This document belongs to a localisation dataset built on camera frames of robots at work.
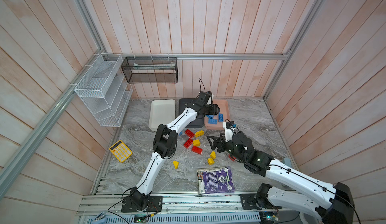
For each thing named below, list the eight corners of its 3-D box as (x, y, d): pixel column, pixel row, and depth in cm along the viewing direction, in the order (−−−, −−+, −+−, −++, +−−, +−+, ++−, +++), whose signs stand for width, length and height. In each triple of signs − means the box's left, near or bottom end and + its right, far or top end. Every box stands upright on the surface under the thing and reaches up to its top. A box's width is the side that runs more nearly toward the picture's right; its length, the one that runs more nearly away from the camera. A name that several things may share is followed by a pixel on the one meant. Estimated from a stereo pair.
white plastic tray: (146, 130, 104) (145, 127, 101) (152, 102, 120) (152, 99, 118) (174, 130, 104) (174, 127, 101) (176, 102, 120) (176, 99, 118)
